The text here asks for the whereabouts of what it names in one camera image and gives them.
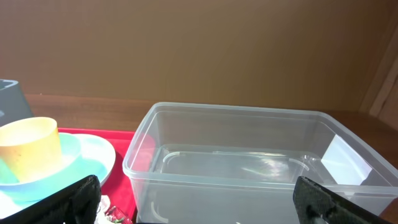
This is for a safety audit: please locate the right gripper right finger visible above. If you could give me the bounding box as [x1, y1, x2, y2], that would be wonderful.
[293, 176, 391, 224]

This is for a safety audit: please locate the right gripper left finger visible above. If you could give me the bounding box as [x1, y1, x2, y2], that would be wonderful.
[1, 175, 101, 224]

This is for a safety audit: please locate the red candy wrapper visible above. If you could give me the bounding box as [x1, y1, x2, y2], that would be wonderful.
[105, 206, 133, 224]

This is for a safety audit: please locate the white napkin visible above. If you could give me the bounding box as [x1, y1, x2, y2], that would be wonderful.
[94, 195, 113, 224]

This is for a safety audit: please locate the grey dishwasher rack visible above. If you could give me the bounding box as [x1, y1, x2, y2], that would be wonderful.
[0, 79, 34, 126]

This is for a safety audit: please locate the red plastic tray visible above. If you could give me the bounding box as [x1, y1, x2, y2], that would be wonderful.
[58, 128, 137, 223]

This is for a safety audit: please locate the light blue plate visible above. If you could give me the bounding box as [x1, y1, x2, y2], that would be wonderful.
[1, 134, 116, 219]

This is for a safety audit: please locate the small teal saucer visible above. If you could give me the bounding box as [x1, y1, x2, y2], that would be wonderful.
[1, 133, 83, 186]

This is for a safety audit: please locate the yellow plastic cup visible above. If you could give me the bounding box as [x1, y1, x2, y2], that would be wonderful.
[1, 117, 62, 182]

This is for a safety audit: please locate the clear plastic bin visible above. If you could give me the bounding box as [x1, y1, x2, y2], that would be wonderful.
[123, 103, 397, 223]

